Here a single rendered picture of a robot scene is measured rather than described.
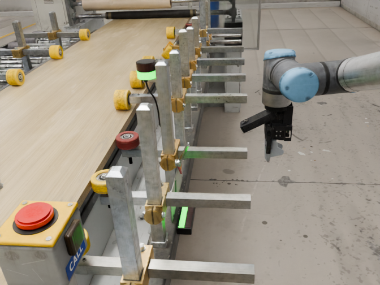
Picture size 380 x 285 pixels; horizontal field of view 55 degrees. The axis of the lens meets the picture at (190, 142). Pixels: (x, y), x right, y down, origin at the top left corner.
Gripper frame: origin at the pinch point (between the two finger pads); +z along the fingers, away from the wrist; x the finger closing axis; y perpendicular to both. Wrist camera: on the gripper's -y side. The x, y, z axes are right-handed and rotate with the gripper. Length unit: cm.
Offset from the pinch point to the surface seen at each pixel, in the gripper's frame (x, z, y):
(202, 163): 130, 83, -35
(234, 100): 23.5, -11.7, -10.8
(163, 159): -8.4, -4.0, -33.6
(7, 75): 51, -13, -120
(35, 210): -80, -41, -32
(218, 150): -0.8, -3.4, -16.1
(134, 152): -1.8, -2.3, -45.3
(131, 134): 1.2, -7.8, -46.4
